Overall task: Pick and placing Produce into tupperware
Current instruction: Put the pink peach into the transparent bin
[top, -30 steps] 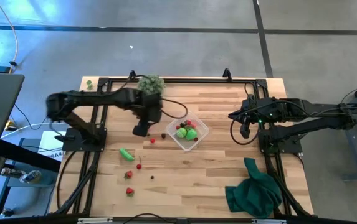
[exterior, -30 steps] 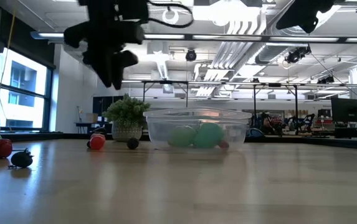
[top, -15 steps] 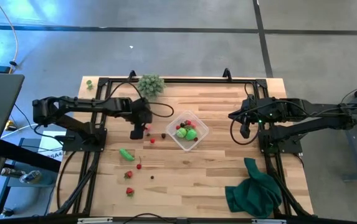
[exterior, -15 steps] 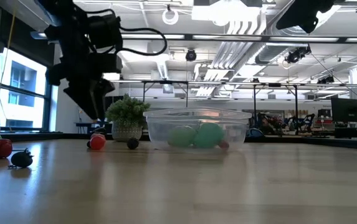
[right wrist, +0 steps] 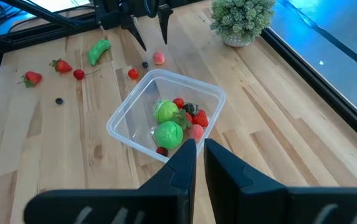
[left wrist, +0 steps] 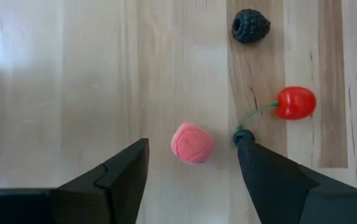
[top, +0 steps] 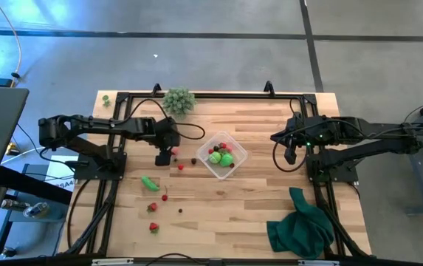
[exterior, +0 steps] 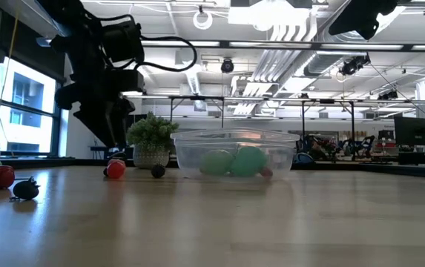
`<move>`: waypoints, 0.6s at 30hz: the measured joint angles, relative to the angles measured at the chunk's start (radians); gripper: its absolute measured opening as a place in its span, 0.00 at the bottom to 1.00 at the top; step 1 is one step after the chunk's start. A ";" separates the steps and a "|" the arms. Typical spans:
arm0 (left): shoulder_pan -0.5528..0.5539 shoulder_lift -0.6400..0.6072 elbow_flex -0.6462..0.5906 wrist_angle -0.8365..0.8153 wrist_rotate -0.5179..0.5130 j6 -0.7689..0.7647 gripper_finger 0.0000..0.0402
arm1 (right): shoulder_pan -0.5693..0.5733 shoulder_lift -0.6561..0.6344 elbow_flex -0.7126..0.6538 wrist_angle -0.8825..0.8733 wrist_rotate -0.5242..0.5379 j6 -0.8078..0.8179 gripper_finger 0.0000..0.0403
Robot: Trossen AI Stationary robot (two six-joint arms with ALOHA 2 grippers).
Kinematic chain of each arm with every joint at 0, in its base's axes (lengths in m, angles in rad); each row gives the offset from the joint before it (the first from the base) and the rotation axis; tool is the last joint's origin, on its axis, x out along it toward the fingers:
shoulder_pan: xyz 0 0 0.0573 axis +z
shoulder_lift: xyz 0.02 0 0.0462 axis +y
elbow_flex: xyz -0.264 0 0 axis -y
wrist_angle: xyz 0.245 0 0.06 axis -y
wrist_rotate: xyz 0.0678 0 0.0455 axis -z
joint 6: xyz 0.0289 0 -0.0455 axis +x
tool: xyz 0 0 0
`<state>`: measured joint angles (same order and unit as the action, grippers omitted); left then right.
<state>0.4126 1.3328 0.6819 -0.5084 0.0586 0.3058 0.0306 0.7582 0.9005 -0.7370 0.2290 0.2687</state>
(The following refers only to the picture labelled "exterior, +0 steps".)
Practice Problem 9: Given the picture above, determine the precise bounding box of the black round ceiling camera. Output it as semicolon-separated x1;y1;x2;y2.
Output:
220;58;235;74

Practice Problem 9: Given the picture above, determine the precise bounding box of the small black ceiling device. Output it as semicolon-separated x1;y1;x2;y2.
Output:
378;90;399;101

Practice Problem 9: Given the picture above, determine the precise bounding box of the large window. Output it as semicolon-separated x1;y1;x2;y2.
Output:
0;55;64;156

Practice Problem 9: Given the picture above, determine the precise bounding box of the yellow hanging cord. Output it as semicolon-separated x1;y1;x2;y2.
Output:
0;0;22;149

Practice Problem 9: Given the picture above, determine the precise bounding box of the white cable coil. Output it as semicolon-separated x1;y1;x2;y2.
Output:
192;9;214;30

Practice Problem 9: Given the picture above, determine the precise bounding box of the red round toy cherry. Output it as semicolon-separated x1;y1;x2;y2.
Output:
106;159;127;180

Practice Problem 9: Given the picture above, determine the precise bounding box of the dark background desk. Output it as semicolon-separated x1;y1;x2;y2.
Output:
89;145;116;160

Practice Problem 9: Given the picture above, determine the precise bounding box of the clear plastic food container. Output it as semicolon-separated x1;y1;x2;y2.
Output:
170;128;301;183

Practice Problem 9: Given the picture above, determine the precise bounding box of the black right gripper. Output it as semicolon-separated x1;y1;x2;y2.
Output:
329;0;401;40

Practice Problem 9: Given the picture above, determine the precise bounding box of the large black monitor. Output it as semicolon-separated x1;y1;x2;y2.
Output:
395;116;425;146

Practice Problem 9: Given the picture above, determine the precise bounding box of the green toy pear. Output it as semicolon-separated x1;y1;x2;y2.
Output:
229;145;268;178

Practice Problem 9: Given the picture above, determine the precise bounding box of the silver ventilation duct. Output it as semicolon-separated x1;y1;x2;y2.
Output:
303;22;402;77

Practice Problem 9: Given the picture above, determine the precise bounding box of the black toy blackberry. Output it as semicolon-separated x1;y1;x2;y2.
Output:
150;164;167;179

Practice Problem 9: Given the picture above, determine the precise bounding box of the long ceiling light bar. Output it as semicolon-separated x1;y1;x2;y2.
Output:
36;36;425;52

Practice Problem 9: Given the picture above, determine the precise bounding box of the light green toy cabbage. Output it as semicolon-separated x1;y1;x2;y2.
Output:
200;148;234;177

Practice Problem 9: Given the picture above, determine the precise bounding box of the background robot station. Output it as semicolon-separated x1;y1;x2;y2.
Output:
349;135;376;159
308;135;346;160

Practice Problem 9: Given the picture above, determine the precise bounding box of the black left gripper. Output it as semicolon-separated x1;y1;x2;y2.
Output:
53;70;145;148

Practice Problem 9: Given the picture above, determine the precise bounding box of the dark rounded chair back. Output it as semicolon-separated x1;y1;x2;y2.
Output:
295;151;315;166
108;148;128;161

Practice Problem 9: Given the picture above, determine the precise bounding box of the black metal frame stand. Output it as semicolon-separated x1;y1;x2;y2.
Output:
168;95;357;156

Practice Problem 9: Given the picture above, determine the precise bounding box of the potted green succulent plant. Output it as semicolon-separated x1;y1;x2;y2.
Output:
125;112;179;170

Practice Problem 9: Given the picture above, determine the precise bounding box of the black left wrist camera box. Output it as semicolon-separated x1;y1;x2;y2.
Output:
102;20;145;64

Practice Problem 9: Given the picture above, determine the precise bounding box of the dark toy blueberry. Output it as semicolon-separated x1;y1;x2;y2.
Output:
10;177;42;202

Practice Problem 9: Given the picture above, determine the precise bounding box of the black left wrist camera cable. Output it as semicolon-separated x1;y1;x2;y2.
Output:
134;35;198;73

